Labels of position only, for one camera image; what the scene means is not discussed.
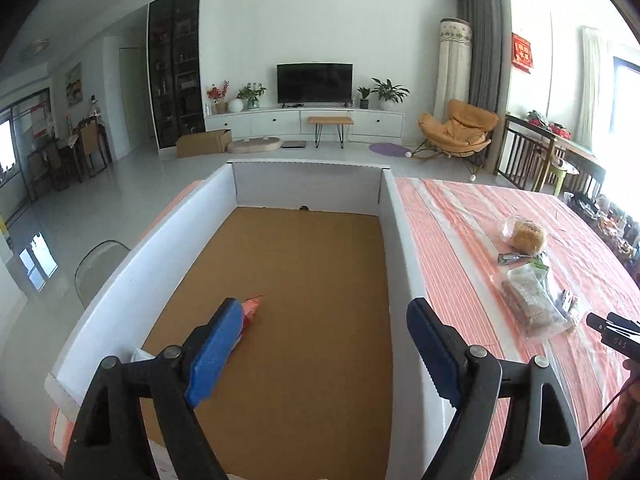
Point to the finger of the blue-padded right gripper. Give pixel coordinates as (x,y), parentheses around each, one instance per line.
(540,438)

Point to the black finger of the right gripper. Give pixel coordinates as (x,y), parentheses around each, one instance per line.
(595,322)

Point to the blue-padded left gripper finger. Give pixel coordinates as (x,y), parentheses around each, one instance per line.
(109,439)

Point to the clear bag of brown bars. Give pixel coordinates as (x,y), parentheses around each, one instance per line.
(532,304)

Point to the brown hawthorn roll pack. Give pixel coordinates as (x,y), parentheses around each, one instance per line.
(514,257)

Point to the bread loaf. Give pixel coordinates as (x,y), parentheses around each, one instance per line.
(524,236)

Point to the red sausage snack pack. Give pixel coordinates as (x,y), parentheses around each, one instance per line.
(249,309)

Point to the brown chocolate bar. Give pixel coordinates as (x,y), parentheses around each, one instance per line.
(567,303)

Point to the green white snack packet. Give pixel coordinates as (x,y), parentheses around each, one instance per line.
(540,267)

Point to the person's hand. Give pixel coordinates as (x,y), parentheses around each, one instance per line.
(632,384)

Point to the striped orange tablecloth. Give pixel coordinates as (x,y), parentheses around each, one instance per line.
(456,231)

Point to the transparent grey chair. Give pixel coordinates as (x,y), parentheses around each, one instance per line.
(96,267)

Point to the dark wooden chair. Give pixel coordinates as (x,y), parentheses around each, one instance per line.
(525,154)

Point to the white cardboard box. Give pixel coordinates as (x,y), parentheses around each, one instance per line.
(326,382)

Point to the white sheer curtain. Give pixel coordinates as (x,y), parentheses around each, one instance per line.
(589,113)

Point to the wooden side table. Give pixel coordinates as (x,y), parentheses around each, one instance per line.
(563,163)

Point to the orange lounge chair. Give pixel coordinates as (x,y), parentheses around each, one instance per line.
(466,131)

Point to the purple round floor mat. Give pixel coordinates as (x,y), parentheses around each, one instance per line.
(390,150)

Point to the dining table with chairs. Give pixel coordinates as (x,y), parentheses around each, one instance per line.
(82,154)

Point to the white tv cabinet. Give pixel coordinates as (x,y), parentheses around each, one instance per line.
(292,123)

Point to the covered standing air conditioner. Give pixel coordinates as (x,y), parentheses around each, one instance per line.
(454,64)

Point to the large green potted plant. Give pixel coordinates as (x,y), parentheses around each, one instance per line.
(389,95)

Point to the brown cardboard box on floor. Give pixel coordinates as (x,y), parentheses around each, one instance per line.
(203,143)

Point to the small dark potted plant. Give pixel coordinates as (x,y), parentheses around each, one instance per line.
(364,95)

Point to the small wooden bench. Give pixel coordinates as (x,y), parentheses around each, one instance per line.
(341,123)

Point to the beige pet bed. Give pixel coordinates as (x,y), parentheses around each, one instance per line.
(254,145)

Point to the grey curtain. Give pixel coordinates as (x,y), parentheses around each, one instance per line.
(488,23)

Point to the black glass display cabinet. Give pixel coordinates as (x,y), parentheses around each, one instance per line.
(174,69)

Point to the white round vase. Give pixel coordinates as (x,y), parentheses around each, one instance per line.
(235,106)

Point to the red flower vase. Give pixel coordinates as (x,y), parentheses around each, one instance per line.
(218,96)

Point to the green plant in vase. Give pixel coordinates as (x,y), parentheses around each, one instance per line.
(251,93)

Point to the black flat television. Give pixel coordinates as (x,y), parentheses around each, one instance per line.
(314,83)

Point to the round ceiling lamp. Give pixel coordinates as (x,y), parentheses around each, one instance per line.
(35,48)

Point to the red wall hanging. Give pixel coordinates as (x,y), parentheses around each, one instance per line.
(522,55)

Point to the framed wall painting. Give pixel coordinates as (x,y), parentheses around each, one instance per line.
(73,85)

